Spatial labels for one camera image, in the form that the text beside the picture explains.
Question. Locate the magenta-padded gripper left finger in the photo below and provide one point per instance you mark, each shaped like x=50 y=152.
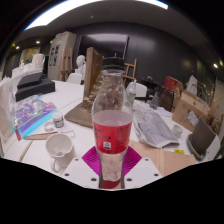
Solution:
x=83 y=171

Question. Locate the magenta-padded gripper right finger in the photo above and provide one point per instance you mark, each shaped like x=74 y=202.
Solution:
x=141 y=171

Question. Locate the clear bottle with red label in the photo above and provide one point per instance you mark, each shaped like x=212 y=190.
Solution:
x=111 y=133

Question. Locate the flat round red coaster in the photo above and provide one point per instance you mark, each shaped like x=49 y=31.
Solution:
x=111 y=184

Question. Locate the white mug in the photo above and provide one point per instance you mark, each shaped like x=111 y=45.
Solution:
x=60 y=146

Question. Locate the small yellow tag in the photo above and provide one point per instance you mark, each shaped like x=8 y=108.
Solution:
x=179 y=151

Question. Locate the crumpled newspaper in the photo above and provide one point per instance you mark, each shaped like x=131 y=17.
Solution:
x=153 y=126

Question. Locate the small glass jar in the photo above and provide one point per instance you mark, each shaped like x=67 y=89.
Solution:
x=177 y=131

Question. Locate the grey glass bottle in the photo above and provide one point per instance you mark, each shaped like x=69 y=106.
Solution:
x=154 y=100

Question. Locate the colourful book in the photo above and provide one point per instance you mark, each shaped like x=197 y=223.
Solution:
x=33 y=115

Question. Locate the brown cardboard box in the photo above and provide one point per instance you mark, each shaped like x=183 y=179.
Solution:
x=188 y=110

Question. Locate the small spray bottle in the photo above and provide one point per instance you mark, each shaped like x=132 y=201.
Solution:
x=132 y=93

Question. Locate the white plastic chair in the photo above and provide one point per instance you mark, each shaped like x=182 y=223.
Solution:
x=74 y=78
x=141 y=90

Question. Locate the red box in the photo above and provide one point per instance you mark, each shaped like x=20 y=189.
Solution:
x=172 y=83

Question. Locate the black box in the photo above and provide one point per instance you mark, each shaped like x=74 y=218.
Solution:
x=35 y=86

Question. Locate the white paper bag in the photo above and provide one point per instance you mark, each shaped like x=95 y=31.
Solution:
x=6 y=110

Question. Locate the wooden easel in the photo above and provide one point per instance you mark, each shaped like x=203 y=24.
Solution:
x=130 y=70
x=66 y=65

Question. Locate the white plaster bust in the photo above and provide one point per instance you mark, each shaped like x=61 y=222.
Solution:
x=80 y=65

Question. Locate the white cabinet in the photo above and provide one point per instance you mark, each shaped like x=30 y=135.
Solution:
x=61 y=55

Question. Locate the long white ceiling light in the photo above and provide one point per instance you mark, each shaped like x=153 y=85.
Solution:
x=83 y=8

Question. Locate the black wall screen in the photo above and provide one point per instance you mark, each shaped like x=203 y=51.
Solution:
x=103 y=45

